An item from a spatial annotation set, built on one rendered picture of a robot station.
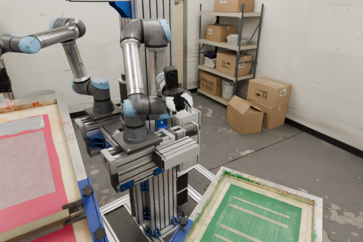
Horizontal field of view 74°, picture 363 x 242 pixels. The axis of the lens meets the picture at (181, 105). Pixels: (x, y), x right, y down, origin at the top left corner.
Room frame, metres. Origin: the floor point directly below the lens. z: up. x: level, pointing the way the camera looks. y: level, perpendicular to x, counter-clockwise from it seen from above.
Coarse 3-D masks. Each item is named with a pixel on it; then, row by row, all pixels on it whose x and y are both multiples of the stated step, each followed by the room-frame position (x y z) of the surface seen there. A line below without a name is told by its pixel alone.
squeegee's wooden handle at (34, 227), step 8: (48, 216) 0.60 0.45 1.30; (56, 216) 0.60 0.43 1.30; (64, 216) 0.61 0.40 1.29; (32, 224) 0.57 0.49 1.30; (40, 224) 0.58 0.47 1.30; (48, 224) 0.58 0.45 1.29; (56, 224) 0.61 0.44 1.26; (8, 232) 0.54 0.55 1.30; (16, 232) 0.54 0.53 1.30; (24, 232) 0.55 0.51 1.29; (32, 232) 0.56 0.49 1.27; (40, 232) 0.59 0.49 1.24; (0, 240) 0.52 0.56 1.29; (8, 240) 0.52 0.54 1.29; (16, 240) 0.55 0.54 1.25
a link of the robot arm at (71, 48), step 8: (56, 24) 1.50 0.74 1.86; (64, 24) 1.48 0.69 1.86; (72, 40) 1.53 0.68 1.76; (64, 48) 1.54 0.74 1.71; (72, 48) 1.54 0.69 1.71; (72, 56) 1.54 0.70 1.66; (80, 56) 1.60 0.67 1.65; (72, 64) 1.56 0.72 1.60; (80, 64) 1.58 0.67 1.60; (72, 72) 1.59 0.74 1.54; (80, 72) 1.58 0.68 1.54; (72, 80) 1.63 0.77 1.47; (80, 80) 1.57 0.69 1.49; (88, 80) 1.60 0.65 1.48; (72, 88) 1.60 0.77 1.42; (80, 88) 1.58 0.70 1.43
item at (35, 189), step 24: (48, 120) 1.01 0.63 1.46; (0, 144) 0.86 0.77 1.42; (24, 144) 0.89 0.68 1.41; (48, 144) 0.91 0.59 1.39; (24, 168) 0.80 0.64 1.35; (48, 168) 0.82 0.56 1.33; (24, 192) 0.72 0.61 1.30; (48, 192) 0.74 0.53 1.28; (24, 216) 0.65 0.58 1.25; (48, 240) 0.60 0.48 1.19; (72, 240) 0.61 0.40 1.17
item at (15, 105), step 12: (36, 96) 1.08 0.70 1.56; (48, 96) 1.10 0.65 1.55; (60, 96) 1.11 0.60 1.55; (0, 108) 0.98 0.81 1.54; (12, 108) 1.01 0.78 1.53; (24, 108) 1.04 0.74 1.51; (60, 108) 1.05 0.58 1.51; (72, 132) 0.96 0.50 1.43; (72, 144) 0.91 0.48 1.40; (72, 156) 0.86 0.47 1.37
